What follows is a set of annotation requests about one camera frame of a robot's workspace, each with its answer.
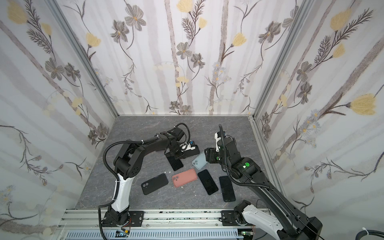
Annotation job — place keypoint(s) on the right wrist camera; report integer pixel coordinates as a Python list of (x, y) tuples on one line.
[(218, 141)]

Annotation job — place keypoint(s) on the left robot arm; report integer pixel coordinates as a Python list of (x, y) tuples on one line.
[(127, 165)]

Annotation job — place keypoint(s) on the blue-edged black phone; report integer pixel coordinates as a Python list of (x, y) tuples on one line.
[(208, 182)]

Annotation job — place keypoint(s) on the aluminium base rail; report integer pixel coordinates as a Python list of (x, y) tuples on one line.
[(155, 219)]

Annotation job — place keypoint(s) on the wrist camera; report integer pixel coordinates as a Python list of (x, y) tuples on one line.
[(218, 141), (186, 147)]

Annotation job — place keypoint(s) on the black phone right front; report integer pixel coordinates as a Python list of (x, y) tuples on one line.
[(227, 189)]

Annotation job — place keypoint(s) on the aluminium corner frame post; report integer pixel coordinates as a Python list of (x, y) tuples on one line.
[(283, 54), (81, 53)]

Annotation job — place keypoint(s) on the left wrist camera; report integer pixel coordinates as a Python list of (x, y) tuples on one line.
[(186, 147)]

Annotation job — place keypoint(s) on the aluminium corner frame post right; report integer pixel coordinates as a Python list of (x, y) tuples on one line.
[(283, 54)]

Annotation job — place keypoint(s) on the aluminium corner frame post left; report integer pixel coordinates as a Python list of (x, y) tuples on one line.
[(81, 53)]

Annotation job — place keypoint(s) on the white vented cable duct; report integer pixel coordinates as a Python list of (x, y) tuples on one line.
[(177, 234)]

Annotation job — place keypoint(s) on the black phone case front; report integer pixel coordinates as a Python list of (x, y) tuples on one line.
[(154, 184)]

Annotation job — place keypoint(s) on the black phone case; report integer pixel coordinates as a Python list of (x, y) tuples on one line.
[(154, 184), (187, 154)]

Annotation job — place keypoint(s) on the light green phone case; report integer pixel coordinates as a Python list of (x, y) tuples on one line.
[(200, 161)]

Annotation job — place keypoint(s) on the pink phone case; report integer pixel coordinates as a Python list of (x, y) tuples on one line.
[(184, 178)]

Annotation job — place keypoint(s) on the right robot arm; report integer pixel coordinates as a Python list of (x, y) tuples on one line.
[(285, 222)]

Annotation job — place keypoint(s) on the purple-edged black phone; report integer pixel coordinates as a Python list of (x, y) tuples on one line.
[(176, 164)]

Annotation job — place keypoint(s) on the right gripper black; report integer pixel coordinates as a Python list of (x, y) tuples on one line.
[(212, 154)]

